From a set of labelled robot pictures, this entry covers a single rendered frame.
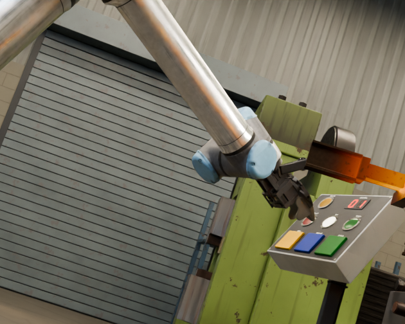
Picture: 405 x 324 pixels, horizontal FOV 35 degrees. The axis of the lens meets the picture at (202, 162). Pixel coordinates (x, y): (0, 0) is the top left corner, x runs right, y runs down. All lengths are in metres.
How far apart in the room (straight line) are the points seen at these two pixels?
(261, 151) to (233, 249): 4.77
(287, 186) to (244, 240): 4.54
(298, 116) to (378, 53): 4.49
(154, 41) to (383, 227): 0.88
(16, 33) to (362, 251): 1.07
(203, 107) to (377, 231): 0.69
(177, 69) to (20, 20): 0.33
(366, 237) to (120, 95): 7.83
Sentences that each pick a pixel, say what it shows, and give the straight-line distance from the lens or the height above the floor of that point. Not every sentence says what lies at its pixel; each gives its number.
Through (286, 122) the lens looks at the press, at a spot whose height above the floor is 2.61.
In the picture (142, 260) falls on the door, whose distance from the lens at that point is 9.25.
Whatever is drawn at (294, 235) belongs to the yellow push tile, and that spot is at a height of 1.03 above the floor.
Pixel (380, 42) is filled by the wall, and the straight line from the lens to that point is 10.88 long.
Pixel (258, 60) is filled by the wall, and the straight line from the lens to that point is 10.05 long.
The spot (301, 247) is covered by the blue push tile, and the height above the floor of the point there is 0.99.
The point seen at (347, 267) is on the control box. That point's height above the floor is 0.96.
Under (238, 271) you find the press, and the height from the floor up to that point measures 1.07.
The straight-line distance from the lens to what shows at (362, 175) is 1.03.
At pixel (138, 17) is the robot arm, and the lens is 1.35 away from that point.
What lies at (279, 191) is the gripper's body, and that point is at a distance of 1.72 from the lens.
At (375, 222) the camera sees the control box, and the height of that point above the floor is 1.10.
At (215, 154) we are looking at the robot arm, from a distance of 1.58.
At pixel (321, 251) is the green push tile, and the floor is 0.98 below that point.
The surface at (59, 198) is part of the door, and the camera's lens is 9.23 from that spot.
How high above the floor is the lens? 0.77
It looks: 11 degrees up
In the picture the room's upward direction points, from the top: 19 degrees clockwise
